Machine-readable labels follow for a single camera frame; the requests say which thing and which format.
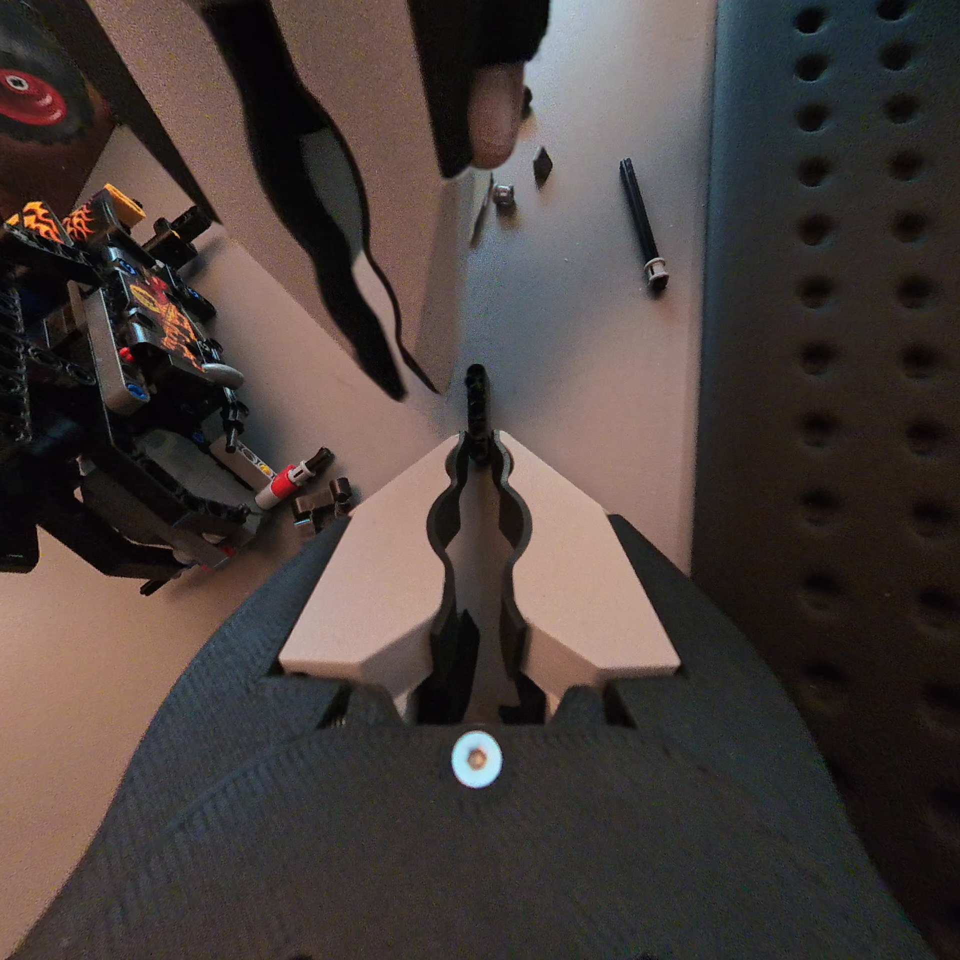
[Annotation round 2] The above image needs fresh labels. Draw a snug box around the flame-printed toy truck model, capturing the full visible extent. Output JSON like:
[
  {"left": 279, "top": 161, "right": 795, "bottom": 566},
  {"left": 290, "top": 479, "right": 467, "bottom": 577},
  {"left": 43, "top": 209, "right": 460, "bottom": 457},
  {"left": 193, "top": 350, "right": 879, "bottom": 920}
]
[{"left": 0, "top": 183, "right": 252, "bottom": 597}]

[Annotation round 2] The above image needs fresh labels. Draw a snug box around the toy truck set box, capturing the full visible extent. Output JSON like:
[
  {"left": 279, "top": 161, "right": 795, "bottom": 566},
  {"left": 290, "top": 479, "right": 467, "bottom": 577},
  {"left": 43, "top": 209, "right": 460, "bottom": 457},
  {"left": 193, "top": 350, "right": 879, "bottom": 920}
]
[{"left": 0, "top": 0, "right": 222, "bottom": 226}]

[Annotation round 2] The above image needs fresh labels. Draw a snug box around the dark perforated panel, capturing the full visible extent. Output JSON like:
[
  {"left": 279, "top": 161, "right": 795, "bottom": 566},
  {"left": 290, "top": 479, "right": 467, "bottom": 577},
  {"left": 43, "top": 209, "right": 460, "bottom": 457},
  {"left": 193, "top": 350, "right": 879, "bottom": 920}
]
[{"left": 690, "top": 0, "right": 960, "bottom": 960}]

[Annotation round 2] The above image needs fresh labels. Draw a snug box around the short black toy beam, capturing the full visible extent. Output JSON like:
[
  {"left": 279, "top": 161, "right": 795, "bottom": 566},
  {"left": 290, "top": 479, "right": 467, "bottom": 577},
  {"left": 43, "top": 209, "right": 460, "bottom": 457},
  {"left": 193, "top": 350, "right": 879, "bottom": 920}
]
[{"left": 463, "top": 363, "right": 494, "bottom": 462}]

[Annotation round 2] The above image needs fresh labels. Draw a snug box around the person's right hand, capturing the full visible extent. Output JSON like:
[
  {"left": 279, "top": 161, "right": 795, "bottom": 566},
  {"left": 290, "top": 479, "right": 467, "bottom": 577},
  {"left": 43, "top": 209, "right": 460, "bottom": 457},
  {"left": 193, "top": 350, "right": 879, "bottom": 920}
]
[{"left": 467, "top": 62, "right": 528, "bottom": 171}]

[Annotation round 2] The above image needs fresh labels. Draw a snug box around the grey desk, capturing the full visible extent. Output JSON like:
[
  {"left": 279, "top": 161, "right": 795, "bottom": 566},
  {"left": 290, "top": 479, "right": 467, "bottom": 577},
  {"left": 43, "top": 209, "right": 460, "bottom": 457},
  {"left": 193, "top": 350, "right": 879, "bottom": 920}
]
[{"left": 0, "top": 0, "right": 721, "bottom": 960}]

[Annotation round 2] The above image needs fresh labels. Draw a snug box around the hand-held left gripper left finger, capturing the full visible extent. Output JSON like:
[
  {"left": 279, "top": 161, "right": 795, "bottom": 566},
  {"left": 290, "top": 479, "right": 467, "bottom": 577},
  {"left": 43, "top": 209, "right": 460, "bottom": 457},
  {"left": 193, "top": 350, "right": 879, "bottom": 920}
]
[{"left": 277, "top": 435, "right": 460, "bottom": 681}]

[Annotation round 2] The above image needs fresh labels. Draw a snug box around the short black axle with stop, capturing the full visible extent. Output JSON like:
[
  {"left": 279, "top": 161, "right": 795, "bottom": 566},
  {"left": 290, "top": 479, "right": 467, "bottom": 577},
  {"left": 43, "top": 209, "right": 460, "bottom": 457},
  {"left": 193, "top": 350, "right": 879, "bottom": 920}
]
[{"left": 618, "top": 157, "right": 670, "bottom": 292}]

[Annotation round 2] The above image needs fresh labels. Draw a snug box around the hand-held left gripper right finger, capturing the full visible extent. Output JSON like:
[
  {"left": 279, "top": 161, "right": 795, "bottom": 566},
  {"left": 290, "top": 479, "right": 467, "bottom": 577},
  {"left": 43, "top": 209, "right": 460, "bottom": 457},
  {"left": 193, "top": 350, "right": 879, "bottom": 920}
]
[{"left": 496, "top": 431, "right": 683, "bottom": 684}]

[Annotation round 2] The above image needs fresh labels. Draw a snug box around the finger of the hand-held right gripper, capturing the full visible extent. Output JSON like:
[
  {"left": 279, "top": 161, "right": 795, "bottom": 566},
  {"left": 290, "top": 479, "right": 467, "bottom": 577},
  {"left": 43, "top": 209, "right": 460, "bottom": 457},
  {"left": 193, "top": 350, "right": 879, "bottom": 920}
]
[
  {"left": 96, "top": 0, "right": 408, "bottom": 402},
  {"left": 270, "top": 0, "right": 483, "bottom": 396}
]

